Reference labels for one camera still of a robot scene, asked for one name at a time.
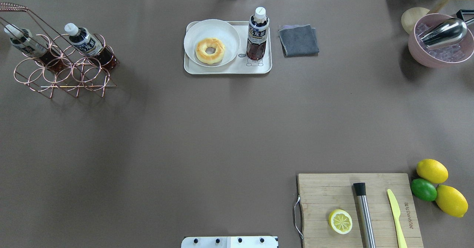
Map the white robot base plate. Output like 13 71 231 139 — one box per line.
181 236 279 248

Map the yellow plastic knife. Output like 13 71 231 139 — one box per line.
387 189 408 248

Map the glazed donut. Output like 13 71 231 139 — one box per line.
195 37 226 64

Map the copper wire bottle rack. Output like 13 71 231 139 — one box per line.
1 2 120 98

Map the cream serving tray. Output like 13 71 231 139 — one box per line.
183 21 272 74

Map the steel muddler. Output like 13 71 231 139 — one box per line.
353 182 376 248

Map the grey folded cloth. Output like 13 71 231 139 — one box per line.
278 25 320 57

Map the pink ice bucket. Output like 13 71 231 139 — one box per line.
408 13 474 68

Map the dark tea bottle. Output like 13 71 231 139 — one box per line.
247 7 269 61

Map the wooden stand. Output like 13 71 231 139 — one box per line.
401 0 451 34

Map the lemon half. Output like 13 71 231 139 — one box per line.
328 209 353 235

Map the green lime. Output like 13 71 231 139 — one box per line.
410 178 437 201

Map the metal ice scoop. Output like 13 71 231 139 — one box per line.
419 17 473 50

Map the white plate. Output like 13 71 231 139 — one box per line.
183 19 241 67

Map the bamboo cutting board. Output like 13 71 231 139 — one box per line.
297 173 424 248

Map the yellow lemon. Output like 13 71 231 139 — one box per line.
435 185 468 218
416 158 449 184

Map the tea bottle in rack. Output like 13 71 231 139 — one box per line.
64 23 117 71
4 24 64 74

